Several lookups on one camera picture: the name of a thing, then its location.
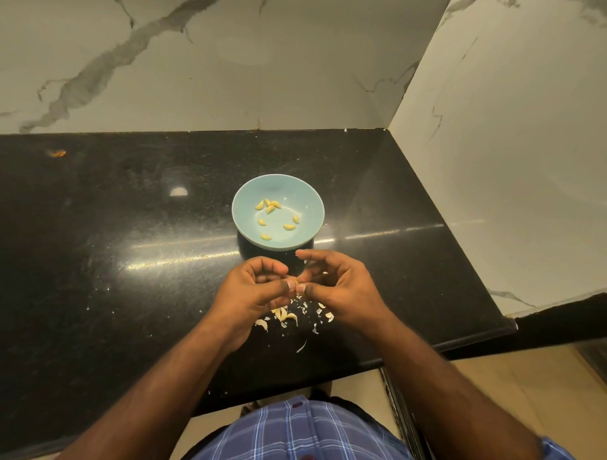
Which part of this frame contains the light blue bowl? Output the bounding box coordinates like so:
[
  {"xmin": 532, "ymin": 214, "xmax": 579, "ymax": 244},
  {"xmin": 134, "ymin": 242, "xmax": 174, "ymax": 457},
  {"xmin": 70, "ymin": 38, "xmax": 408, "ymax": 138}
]
[{"xmin": 231, "ymin": 173, "xmax": 326, "ymax": 251}]

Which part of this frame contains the black cabinet trim strip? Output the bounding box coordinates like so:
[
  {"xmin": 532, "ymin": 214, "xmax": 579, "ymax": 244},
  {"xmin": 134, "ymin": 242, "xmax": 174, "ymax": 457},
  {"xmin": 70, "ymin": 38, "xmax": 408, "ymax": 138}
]
[{"xmin": 379, "ymin": 366, "xmax": 430, "ymax": 460}]

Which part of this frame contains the person's left hand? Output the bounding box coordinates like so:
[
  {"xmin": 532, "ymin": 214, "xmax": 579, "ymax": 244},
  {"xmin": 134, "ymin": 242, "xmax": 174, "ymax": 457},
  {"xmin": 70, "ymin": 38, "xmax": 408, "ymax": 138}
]
[{"xmin": 205, "ymin": 256, "xmax": 301, "ymax": 354}]

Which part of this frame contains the pile of garlic skins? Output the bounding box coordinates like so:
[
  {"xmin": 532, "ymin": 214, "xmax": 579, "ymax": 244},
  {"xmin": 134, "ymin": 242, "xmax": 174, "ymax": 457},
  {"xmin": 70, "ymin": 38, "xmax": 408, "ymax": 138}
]
[{"xmin": 253, "ymin": 294, "xmax": 336, "ymax": 354}]

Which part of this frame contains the person's left forearm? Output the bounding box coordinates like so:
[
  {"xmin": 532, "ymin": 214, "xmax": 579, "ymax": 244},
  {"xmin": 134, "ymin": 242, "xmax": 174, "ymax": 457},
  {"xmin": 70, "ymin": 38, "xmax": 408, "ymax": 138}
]
[{"xmin": 57, "ymin": 328, "xmax": 244, "ymax": 460}]

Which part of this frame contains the person's right forearm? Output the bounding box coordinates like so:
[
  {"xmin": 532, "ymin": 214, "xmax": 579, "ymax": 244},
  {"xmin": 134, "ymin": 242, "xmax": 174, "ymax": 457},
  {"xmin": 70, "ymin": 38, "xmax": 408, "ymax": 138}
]
[{"xmin": 364, "ymin": 315, "xmax": 544, "ymax": 460}]

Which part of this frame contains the cluster of peeled garlic cloves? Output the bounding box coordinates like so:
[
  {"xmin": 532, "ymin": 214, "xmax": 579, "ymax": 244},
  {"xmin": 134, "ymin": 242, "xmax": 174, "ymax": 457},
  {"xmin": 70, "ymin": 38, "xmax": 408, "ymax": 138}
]
[{"xmin": 254, "ymin": 197, "xmax": 304, "ymax": 241}]

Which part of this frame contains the person's right hand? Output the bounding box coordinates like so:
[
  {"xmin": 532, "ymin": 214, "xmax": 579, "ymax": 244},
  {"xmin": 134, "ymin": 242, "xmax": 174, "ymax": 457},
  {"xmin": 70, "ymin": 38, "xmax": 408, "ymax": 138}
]
[{"xmin": 294, "ymin": 248, "xmax": 394, "ymax": 337}]

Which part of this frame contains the blue plaid shirt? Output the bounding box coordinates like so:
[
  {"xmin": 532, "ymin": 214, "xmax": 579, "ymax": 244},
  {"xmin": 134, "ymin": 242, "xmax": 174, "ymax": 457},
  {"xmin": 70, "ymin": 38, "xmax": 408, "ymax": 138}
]
[{"xmin": 190, "ymin": 396, "xmax": 576, "ymax": 460}]

